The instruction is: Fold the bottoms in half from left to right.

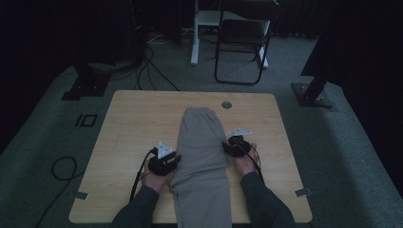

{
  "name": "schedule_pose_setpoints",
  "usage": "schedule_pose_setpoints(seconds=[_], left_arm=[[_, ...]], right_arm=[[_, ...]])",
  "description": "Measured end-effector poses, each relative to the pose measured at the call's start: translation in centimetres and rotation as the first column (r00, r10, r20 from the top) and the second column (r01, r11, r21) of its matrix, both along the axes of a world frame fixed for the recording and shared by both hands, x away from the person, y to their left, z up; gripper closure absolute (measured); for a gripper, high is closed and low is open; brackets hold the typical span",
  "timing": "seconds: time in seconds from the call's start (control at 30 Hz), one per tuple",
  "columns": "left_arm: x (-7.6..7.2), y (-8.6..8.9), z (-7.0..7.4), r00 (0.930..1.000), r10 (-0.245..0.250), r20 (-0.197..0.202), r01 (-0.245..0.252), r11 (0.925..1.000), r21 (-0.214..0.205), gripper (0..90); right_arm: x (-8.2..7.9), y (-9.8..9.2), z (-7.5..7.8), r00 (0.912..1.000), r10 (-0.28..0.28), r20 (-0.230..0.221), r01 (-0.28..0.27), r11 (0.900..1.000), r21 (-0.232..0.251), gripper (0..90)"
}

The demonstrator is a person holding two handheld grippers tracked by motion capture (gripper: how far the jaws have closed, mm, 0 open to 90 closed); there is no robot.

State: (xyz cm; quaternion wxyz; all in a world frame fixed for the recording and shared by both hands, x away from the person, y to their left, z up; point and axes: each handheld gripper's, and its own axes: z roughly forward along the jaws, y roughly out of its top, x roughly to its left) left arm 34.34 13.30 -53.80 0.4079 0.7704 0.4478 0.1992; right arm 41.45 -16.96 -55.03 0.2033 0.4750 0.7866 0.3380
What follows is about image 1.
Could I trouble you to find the person's right hand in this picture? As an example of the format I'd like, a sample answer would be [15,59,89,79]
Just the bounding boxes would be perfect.
[232,143,259,177]

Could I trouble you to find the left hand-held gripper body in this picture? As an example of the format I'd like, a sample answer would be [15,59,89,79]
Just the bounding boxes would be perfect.
[147,141,183,177]

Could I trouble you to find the black folding chair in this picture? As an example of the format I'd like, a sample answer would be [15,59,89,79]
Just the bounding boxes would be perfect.
[214,0,280,86]

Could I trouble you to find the left hand-held gripper cable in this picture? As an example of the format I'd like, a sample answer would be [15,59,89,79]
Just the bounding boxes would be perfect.
[128,146,159,202]

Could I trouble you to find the grey pants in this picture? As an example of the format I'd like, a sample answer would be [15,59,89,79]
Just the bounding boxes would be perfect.
[169,106,233,228]

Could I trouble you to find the right hand-held gripper cable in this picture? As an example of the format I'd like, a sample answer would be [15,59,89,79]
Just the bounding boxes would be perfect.
[237,142,265,186]

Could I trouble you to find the black slanted stand with base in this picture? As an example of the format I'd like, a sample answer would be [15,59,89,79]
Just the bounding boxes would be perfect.
[291,31,350,108]

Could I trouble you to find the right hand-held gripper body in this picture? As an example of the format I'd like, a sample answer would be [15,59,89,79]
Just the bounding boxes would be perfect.
[221,127,254,159]

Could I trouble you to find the black floor cables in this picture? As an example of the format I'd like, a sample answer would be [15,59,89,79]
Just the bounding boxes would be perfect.
[134,53,182,93]

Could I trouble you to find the person's left hand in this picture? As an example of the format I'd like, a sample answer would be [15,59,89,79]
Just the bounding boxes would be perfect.
[141,166,174,195]

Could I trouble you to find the white desk frame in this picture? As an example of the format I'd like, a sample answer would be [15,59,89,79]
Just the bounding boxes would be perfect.
[190,0,270,69]

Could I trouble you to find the black looped floor cable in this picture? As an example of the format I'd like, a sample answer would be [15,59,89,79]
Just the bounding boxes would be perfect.
[34,156,85,228]

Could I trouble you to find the black stand base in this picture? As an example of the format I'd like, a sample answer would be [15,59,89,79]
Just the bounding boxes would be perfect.
[61,61,112,102]

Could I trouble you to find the hand-held gripper cable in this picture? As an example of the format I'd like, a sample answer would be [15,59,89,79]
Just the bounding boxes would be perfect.
[237,142,265,186]
[128,146,159,202]

